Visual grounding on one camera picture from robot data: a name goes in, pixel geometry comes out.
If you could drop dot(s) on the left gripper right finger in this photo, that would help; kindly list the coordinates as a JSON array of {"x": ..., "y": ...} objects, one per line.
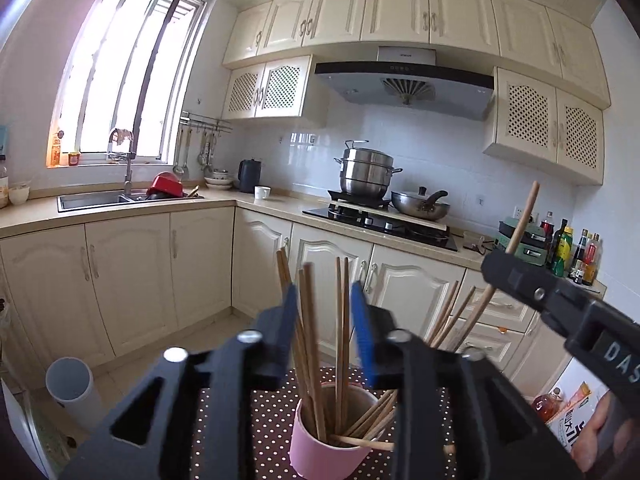
[{"x": 453, "y": 408}]

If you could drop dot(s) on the green electric grill appliance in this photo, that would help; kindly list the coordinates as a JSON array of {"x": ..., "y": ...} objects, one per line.
[{"x": 533, "y": 244}]

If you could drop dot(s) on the sauce bottles group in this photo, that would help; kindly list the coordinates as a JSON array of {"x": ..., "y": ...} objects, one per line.
[{"x": 569, "y": 255}]

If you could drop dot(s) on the brown polka dot tablecloth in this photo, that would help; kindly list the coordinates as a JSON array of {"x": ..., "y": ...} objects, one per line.
[{"x": 283, "y": 449}]

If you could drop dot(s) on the chrome kitchen faucet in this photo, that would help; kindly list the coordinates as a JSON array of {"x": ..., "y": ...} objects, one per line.
[{"x": 116, "y": 138}]

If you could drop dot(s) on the red bowl in sink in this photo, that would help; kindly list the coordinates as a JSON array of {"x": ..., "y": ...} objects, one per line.
[{"x": 167, "y": 184}]

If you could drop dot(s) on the person's right hand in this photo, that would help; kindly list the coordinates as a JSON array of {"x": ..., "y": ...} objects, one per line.
[{"x": 608, "y": 442}]

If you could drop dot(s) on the kitchen window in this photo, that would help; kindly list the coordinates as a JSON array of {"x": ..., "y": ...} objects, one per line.
[{"x": 123, "y": 82}]

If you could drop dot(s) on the black gas stove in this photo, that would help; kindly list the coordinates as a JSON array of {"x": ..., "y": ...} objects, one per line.
[{"x": 377, "y": 216}]

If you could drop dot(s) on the black electric kettle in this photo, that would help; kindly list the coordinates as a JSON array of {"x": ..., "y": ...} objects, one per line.
[{"x": 249, "y": 173}]

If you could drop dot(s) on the grey trash bin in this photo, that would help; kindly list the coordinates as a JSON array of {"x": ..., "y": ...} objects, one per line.
[{"x": 70, "y": 383}]

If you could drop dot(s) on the pink cylindrical utensil cup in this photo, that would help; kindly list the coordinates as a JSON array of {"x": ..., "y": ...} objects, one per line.
[{"x": 325, "y": 439}]

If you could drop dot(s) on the cream upper cabinets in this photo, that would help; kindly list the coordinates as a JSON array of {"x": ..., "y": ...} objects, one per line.
[{"x": 532, "y": 75}]

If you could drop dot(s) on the cream lower kitchen cabinets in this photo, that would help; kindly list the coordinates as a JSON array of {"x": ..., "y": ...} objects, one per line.
[{"x": 108, "y": 284}]

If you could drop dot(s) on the glass jar with label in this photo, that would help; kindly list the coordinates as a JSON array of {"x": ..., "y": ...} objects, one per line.
[{"x": 4, "y": 183}]

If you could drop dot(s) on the steel wok with handle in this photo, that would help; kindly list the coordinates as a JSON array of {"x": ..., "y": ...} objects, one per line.
[{"x": 420, "y": 205}]

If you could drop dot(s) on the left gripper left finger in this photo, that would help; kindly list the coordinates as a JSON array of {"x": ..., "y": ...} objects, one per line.
[{"x": 191, "y": 415}]

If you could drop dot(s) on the stainless steamer pot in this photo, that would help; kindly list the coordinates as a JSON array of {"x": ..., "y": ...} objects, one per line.
[{"x": 365, "y": 172}]

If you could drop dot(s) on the white mug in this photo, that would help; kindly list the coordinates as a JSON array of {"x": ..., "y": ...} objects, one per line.
[{"x": 262, "y": 192}]

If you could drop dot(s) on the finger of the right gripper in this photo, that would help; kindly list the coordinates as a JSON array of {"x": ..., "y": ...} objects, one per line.
[{"x": 561, "y": 304}]

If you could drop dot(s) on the range hood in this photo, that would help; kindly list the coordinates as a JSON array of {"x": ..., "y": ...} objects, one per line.
[{"x": 409, "y": 78}]

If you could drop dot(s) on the colourful snack package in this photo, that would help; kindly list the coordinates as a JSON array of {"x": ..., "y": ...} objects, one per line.
[{"x": 567, "y": 417}]

